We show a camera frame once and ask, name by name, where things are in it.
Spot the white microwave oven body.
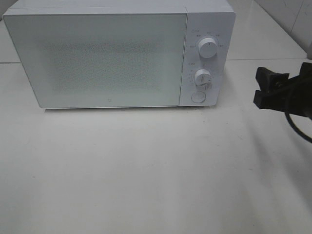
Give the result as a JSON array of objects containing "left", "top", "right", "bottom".
[{"left": 2, "top": 0, "right": 236, "bottom": 109}]

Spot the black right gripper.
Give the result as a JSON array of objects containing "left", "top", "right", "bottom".
[{"left": 253, "top": 62, "right": 312, "bottom": 119}]

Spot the upper white power knob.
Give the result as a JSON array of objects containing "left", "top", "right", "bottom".
[{"left": 198, "top": 37, "right": 218, "bottom": 59}]

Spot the round white door button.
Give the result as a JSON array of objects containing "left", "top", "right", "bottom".
[{"left": 191, "top": 92, "right": 206, "bottom": 103}]

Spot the white microwave door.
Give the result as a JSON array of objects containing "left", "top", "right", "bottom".
[{"left": 4, "top": 14, "right": 187, "bottom": 109}]

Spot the white timer knob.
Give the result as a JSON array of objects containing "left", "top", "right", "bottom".
[{"left": 194, "top": 69, "right": 213, "bottom": 86}]

